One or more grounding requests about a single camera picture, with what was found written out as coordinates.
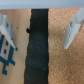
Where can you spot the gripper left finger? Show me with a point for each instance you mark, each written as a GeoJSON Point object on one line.
{"type": "Point", "coordinates": [7, 30]}

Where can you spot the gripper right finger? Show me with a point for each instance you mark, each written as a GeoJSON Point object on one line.
{"type": "Point", "coordinates": [72, 32]}

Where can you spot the wooden drawer box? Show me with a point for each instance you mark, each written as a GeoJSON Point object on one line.
{"type": "Point", "coordinates": [20, 30]}

